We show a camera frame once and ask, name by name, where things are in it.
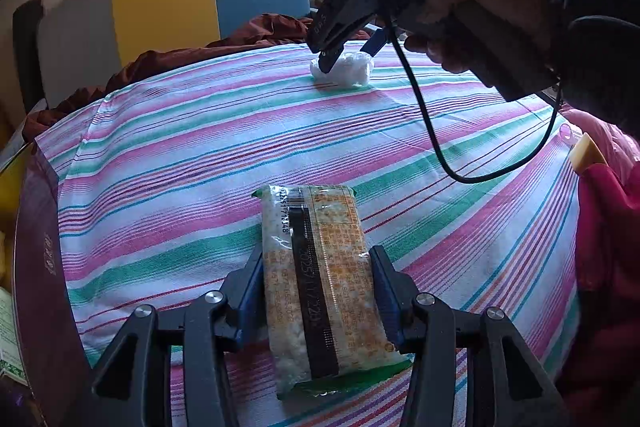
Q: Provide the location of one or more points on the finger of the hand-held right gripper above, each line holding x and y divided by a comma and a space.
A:
375, 43
345, 17

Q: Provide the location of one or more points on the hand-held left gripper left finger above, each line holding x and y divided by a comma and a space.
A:
252, 302

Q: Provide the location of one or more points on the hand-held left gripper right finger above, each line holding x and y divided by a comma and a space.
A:
382, 302

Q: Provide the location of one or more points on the green-edged snack packet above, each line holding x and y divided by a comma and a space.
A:
320, 282

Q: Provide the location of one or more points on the square metal tin box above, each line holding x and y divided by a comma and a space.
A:
40, 257

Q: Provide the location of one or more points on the white printed box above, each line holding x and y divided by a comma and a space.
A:
9, 332

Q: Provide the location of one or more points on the person's right forearm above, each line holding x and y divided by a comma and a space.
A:
600, 47

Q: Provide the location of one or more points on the maroon cloth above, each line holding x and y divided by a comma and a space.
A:
270, 29

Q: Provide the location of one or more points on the striped bed sheet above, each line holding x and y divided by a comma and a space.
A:
175, 157

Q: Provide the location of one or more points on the grey yellow blue headboard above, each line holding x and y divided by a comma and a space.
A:
160, 2

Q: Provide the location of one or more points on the pink red garment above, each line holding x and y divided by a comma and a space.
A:
610, 257

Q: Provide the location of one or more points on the yellow sponge block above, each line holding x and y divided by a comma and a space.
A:
587, 154

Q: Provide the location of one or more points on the black rolled mat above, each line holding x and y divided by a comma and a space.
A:
27, 52

